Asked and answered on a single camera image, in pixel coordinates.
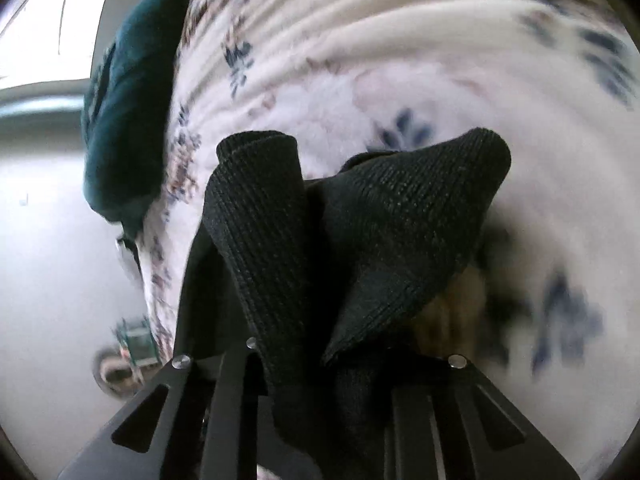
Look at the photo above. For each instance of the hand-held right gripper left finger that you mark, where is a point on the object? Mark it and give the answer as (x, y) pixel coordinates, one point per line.
(150, 430)

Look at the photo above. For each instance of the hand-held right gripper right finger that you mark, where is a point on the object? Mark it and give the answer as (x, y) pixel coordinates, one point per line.
(480, 435)

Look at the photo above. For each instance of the dark striped sweater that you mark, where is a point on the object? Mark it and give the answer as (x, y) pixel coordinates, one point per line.
(360, 240)

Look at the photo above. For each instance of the round bowl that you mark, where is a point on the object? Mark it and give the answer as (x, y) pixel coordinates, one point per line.
(112, 372)

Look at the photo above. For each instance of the teal metal rack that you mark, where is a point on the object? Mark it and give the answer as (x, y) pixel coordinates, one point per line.
(137, 342)

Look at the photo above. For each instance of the folded teal quilt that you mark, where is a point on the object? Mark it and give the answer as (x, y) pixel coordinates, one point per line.
(127, 125)

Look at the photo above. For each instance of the bed with floral blanket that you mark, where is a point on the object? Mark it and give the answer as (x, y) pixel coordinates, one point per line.
(400, 60)

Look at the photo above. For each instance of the barred window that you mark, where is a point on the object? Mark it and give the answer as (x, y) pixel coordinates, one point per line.
(45, 25)

